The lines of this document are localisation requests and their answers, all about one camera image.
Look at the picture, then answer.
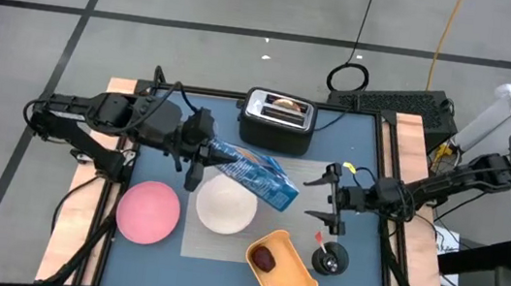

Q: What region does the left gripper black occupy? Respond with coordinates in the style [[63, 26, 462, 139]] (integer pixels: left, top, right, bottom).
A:
[[166, 105, 244, 198]]

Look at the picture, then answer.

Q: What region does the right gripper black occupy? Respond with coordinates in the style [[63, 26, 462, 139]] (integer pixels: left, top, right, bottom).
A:
[[297, 159, 383, 241]]

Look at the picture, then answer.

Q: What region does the wooden chopstick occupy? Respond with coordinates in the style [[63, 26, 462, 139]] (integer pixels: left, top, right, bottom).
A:
[[312, 230, 332, 258]]

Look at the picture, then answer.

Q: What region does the pale pink bowl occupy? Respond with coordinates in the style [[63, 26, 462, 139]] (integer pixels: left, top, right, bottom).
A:
[[192, 171, 262, 238]]

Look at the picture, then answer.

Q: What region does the blue cereal box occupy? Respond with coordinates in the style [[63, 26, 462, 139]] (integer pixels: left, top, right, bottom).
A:
[[203, 138, 305, 214]]

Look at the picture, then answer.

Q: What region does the pink plate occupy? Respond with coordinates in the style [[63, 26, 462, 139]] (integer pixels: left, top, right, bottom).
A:
[[112, 176, 185, 249]]

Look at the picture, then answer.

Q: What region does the dark brown avocado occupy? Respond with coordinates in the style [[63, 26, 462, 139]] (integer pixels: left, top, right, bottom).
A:
[[249, 243, 280, 274]]

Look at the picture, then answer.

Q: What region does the bagel half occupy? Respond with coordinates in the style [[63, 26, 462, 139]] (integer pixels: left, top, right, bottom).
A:
[[271, 95, 298, 111]]

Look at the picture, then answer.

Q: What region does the black and chrome toaster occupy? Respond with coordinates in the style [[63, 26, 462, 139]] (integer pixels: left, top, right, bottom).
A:
[[234, 84, 321, 160]]

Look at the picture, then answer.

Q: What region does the wooden side board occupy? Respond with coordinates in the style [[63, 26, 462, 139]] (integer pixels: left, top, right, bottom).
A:
[[33, 70, 140, 286], [372, 111, 472, 286]]

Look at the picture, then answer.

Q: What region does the black computer tower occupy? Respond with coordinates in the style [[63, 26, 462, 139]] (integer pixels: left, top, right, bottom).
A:
[[322, 76, 463, 157]]

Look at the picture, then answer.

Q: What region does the white paper sheet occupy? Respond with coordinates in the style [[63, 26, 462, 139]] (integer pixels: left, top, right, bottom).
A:
[[427, 225, 466, 286]]

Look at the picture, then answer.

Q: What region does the black table frame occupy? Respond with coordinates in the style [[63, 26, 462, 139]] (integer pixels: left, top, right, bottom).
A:
[[35, 54, 474, 286]]

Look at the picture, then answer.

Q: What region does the black toaster cable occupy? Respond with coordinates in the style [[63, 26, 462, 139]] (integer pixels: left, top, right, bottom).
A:
[[312, 102, 355, 137]]

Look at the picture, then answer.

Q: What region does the black coiled floor cable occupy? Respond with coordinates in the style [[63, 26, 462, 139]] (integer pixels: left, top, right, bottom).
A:
[[324, 0, 380, 97]]

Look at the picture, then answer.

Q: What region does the yellow floor cable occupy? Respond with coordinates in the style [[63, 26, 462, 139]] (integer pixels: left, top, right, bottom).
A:
[[424, 0, 465, 95]]

